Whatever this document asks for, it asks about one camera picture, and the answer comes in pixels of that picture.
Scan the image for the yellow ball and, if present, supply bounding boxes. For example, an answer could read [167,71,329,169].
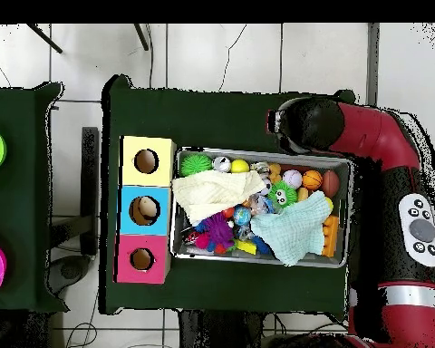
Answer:
[230,159,251,174]

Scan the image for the green spiky ball with eyes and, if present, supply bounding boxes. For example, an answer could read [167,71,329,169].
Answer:
[267,180,298,209]

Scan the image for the plain green spiky ball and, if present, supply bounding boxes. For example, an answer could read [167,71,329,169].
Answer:
[179,152,214,179]

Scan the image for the small silver can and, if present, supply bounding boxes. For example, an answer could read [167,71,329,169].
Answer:
[212,155,233,174]

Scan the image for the mint green cloth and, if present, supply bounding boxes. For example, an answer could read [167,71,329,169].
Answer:
[249,191,334,267]

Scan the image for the pale yellow cloth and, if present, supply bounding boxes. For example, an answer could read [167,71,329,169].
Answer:
[171,169,266,226]

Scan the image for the purple spiky toy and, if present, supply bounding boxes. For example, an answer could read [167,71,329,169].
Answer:
[202,213,236,251]

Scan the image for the brown rubber ball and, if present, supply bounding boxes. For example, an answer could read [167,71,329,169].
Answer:
[321,169,342,199]

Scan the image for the black flat panel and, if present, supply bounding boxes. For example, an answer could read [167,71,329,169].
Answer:
[81,126,101,256]

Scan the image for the shallow wire mesh bin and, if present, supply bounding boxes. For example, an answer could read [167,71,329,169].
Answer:
[170,148,353,269]

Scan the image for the orange basketball toy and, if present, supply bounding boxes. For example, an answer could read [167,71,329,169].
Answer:
[302,169,324,192]

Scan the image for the wooden box three holes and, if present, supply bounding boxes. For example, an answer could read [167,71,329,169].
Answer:
[115,135,178,285]

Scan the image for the black tripod leg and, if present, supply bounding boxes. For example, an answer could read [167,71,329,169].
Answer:
[133,23,150,52]
[26,23,63,54]

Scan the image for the dark green side table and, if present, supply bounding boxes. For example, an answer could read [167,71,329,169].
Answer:
[0,82,66,313]

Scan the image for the white baseball toy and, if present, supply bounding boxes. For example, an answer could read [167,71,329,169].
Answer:
[282,169,304,190]

